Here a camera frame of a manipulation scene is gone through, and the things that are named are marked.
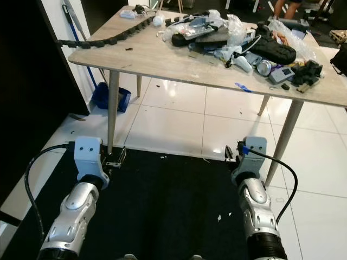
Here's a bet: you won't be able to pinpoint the black floor mat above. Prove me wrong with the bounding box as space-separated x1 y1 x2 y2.
0 145 256 260

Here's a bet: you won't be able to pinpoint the blue dustpan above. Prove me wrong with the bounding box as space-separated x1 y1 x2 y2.
91 81 132 113

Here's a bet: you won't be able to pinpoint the black foam blocks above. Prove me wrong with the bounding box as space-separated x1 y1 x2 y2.
293 59 325 88

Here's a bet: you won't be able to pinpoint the clear bubble wrap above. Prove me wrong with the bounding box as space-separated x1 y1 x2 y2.
162 22 191 42

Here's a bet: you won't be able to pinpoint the person in patterned shirt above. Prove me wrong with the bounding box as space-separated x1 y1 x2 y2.
273 0 303 20

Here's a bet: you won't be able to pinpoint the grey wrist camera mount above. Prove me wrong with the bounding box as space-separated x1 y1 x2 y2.
230 136 268 185
73 137 108 187

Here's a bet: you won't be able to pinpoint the light wooden table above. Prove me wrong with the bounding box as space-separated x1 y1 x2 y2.
68 5 347 187

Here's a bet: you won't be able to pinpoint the small wooden pallet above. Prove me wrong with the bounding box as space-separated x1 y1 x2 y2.
323 29 347 43

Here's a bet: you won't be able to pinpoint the silver drink can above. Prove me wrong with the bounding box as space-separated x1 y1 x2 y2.
257 59 275 77

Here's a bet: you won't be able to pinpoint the clear bag with orange contents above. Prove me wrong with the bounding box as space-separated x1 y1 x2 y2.
268 19 318 60

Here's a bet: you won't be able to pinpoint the flat black rubber sole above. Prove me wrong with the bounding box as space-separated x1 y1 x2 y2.
171 24 232 48

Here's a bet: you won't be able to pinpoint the long black cable chain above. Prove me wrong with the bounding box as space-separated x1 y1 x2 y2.
57 16 156 48

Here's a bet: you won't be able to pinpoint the white low bench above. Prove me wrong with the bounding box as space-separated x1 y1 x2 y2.
224 0 261 11

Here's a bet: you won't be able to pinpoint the big black rubber track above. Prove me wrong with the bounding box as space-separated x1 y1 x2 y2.
252 27 299 65

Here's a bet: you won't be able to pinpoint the clear plastic bag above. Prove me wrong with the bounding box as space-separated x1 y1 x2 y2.
220 14 247 48

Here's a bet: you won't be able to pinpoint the blue tape strip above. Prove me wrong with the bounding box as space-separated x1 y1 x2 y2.
234 82 252 93

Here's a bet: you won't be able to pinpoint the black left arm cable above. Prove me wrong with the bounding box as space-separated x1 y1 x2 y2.
24 143 72 245

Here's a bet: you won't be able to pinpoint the grey device with blue screen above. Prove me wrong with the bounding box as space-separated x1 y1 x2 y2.
269 66 295 85

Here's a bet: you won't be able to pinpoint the blue handled broom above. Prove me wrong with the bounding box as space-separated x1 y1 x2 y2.
62 0 91 45

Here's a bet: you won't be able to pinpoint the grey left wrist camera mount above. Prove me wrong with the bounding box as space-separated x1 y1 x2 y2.
73 137 108 187

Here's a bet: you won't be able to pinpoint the clear plastic blister pack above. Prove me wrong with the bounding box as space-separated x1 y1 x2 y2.
180 17 217 38

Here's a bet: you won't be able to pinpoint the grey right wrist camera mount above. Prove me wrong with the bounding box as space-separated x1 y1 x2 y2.
230 136 268 185

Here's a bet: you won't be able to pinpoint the small white bottle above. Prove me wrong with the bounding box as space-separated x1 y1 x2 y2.
234 55 255 74

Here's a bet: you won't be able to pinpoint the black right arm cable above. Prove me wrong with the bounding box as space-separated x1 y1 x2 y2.
247 146 298 225

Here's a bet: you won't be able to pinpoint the short black cable chain piece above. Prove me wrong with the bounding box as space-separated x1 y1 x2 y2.
165 15 196 24

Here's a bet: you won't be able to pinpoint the black bag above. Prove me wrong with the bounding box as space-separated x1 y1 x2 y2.
330 42 347 77

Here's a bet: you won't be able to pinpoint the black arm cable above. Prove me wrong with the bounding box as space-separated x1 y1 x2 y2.
247 146 298 225
24 143 72 245

